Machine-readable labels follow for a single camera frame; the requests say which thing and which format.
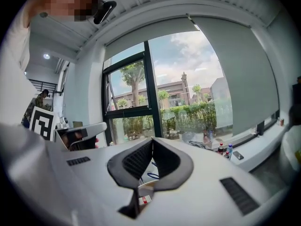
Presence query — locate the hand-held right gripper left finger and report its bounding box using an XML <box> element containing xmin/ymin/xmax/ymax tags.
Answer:
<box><xmin>46</xmin><ymin>137</ymin><xmax>155</xmax><ymax>226</ymax></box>

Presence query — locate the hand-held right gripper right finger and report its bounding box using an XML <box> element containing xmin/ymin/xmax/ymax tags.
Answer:
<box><xmin>138</xmin><ymin>137</ymin><xmax>284</xmax><ymax>226</ymax></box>

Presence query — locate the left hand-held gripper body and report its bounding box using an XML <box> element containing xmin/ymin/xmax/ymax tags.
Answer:
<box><xmin>29</xmin><ymin>105</ymin><xmax>71</xmax><ymax>143</ymax></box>

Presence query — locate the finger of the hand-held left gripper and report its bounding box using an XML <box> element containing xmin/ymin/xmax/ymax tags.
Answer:
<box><xmin>55</xmin><ymin>121</ymin><xmax>108</xmax><ymax>151</ymax></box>

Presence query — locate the small carton box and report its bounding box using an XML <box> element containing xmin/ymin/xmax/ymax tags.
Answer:
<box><xmin>138</xmin><ymin>195</ymin><xmax>152</xmax><ymax>206</ymax></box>

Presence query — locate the black metal railing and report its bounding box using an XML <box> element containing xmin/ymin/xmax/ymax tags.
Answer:
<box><xmin>27</xmin><ymin>78</ymin><xmax>59</xmax><ymax>92</ymax></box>

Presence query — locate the black phone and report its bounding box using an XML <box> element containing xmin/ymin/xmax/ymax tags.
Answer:
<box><xmin>232</xmin><ymin>150</ymin><xmax>245</xmax><ymax>161</ymax></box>

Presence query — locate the plaid cloth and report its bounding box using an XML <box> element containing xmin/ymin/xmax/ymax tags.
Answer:
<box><xmin>187</xmin><ymin>138</ymin><xmax>214</xmax><ymax>151</ymax></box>

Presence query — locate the person's pale pink shirt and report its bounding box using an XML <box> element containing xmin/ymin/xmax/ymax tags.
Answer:
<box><xmin>0</xmin><ymin>7</ymin><xmax>49</xmax><ymax>128</ymax></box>

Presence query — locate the round egg pattern cushion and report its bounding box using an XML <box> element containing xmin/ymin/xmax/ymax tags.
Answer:
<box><xmin>279</xmin><ymin>123</ymin><xmax>301</xmax><ymax>184</ymax></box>

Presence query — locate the short grey roller blind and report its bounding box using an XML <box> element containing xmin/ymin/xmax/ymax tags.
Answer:
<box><xmin>104</xmin><ymin>16</ymin><xmax>201</xmax><ymax>63</ymax></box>

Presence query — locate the long grey roller blind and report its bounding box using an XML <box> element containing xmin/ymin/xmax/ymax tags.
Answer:
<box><xmin>191</xmin><ymin>16</ymin><xmax>281</xmax><ymax>138</ymax></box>

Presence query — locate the black bag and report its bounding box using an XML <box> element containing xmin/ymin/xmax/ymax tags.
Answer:
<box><xmin>288</xmin><ymin>76</ymin><xmax>301</xmax><ymax>128</ymax></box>

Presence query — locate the black window frame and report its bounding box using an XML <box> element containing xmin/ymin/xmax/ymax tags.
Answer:
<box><xmin>101</xmin><ymin>40</ymin><xmax>166</xmax><ymax>147</ymax></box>

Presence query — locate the black head-worn camera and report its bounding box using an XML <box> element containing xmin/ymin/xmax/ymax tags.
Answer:
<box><xmin>93</xmin><ymin>0</ymin><xmax>118</xmax><ymax>25</ymax></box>

